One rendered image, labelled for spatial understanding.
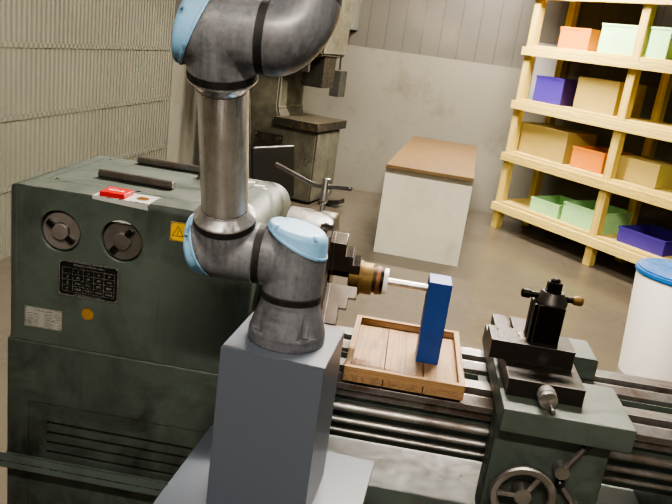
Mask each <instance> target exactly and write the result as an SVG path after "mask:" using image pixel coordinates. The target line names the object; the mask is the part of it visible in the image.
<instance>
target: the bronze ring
mask: <svg viewBox="0 0 672 504"><path fill-rule="evenodd" d="M384 274H385V267H382V266H378V267H377V266H375V263H368V262H364V260H362V262H361V267H360V272H359V274H354V273H349V274H348V281H347V286H352V287H357V295H359V293H361V294H367V295H370V294H371V293H374V294H376V295H378V294H379V295H381V292H382V286H383V280H384Z"/></svg>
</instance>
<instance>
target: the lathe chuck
mask: <svg viewBox="0 0 672 504"><path fill-rule="evenodd" d="M299 220H302V221H305V222H308V223H311V224H313V225H315V226H317V227H318V228H320V229H321V226H324V224H326V225H329V227H333V232H339V228H340V216H339V214H338V213H335V212H328V211H320V210H316V209H309V208H304V209H303V211H302V213H301V215H300V218H299ZM327 238H328V249H327V254H328V259H327V261H326V267H325V274H324V281H323V289H322V296H321V304H320V306H321V311H322V308H323V303H324V297H325V292H326V284H327V282H329V283H332V281H333V275H330V274H328V270H329V260H330V245H331V237H330V236H327Z"/></svg>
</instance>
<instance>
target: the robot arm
mask: <svg viewBox="0 0 672 504"><path fill-rule="evenodd" d="M342 2H343V0H182V1H181V3H180V6H179V8H178V10H177V13H176V17H175V20H174V25H173V30H172V38H171V52H172V56H173V59H174V61H175V62H177V63H179V64H180V65H184V64H185V65H186V76H187V80H188V82H189V83H190V84H192V85H193V86H194V87H195V88H196V89H197V112H198V137H199V162H200V188H201V204H200V205H199V206H198V207H197V208H196V209H195V211H194V213H193V214H192V215H190V217H189V218H188V220H187V222H186V225H185V229H184V240H183V251H184V257H185V260H186V263H187V265H188V266H189V268H190V269H191V270H192V271H194V272H196V273H199V274H204V275H206V276H209V277H220V278H226V279H232V280H238V281H244V282H249V283H255V284H261V285H262V291H261V298H260V301H259V303H258V305H257V307H256V309H255V311H254V314H253V316H252V318H251V320H250V322H249V327H248V338H249V339H250V341H251V342H252V343H254V344H255V345H257V346H259V347H261V348H263V349H266V350H269V351H272V352H277V353H283V354H305V353H311V352H314V351H317V350H319V349H320V348H321V347H322V346H323V345H324V341H325V327H324V322H323V317H322V311H321V306H320V304H321V296H322V289H323V281H324V274H325V267H326V261H327V259H328V254H327V249H328V238H327V235H326V234H325V232H324V231H323V230H321V229H320V228H318V227H317V226H315V225H313V224H311V223H308V222H305V221H302V220H299V219H295V218H289V217H286V218H284V217H274V218H272V219H270V221H269V222H268V224H264V223H258V222H256V212H255V210H254V208H253V207H252V206H251V205H250V204H248V167H249V89H250V88H252V87H253V86H254V85H255V84H256V83H257V82H258V77H259V75H264V76H271V77H280V76H286V75H289V74H292V73H295V72H297V71H299V70H300V69H302V68H304V67H305V66H306V65H308V64H309V63H310V62H311V61H312V60H314V59H315V58H316V57H317V56H318V55H319V53H320V52H321V51H322V50H323V48H324V47H325V46H326V45H327V43H328V41H329V40H330V38H331V36H332V34H333V33H334V30H335V28H336V26H337V24H338V21H339V18H340V14H341V8H342Z"/></svg>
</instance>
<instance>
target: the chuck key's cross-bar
mask: <svg viewBox="0 0 672 504"><path fill-rule="evenodd" d="M275 166H276V167H278V168H280V169H281V170H283V171H285V172H287V173H289V174H291V175H292V176H294V177H296V178H298V179H300V180H301V181H303V182H305V183H307V184H309V185H310V186H312V187H315V188H321V187H322V184H318V183H314V182H312V181H311V180H309V179H307V178H305V177H303V176H301V175H300V174H298V173H296V172H294V171H292V170H290V169H288V168H287V167H285V166H283V165H281V164H279V163H277V162H276V163H275ZM326 188H327V189H334V190H344V191H352V189H353V188H352V187H351V186H341V185H329V184H328V185H327V186H326Z"/></svg>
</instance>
